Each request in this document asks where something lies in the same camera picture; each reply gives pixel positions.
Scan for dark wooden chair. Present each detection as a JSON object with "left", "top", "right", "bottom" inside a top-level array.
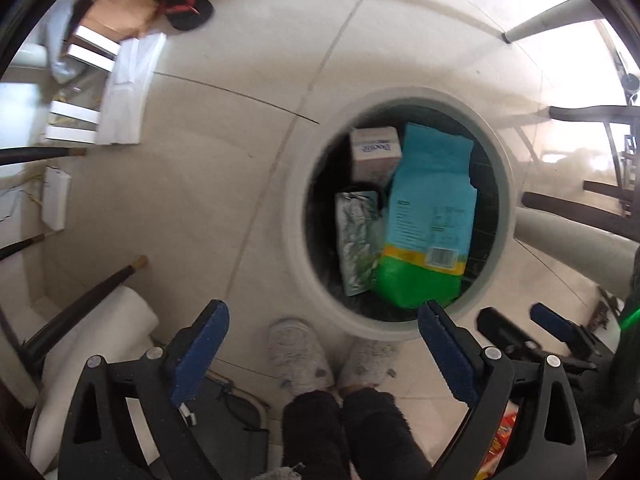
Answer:
[{"left": 521, "top": 105, "right": 639, "bottom": 242}]

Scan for silver blister pack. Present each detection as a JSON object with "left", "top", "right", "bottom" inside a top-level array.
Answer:
[{"left": 335, "top": 190, "right": 384, "bottom": 297}]

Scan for black red shoe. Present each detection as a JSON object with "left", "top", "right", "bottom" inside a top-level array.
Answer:
[{"left": 157, "top": 0, "right": 215, "bottom": 32}]

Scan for grey fuzzy left slipper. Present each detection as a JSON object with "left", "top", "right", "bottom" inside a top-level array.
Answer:
[{"left": 268, "top": 318, "right": 334, "bottom": 396}]

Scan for grey fuzzy right slipper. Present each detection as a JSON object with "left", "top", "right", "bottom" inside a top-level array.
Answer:
[{"left": 336, "top": 339, "right": 400, "bottom": 391}]

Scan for teal green snack bag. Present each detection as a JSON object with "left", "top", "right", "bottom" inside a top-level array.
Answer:
[{"left": 374, "top": 122, "right": 477, "bottom": 310}]

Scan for black fuzzy trouser legs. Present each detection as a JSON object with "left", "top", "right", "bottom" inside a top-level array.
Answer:
[{"left": 282, "top": 388, "right": 432, "bottom": 479}]

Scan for red chicken snack wrapper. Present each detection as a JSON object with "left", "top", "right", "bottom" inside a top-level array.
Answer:
[{"left": 475, "top": 401, "right": 518, "bottom": 480}]

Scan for grey fuzzy slipper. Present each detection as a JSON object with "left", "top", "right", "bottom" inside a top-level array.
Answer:
[
  {"left": 268, "top": 318, "right": 334, "bottom": 396},
  {"left": 336, "top": 339, "right": 400, "bottom": 391}
]

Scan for white round trash bin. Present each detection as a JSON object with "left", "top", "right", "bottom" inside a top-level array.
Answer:
[{"left": 283, "top": 87, "right": 515, "bottom": 341}]

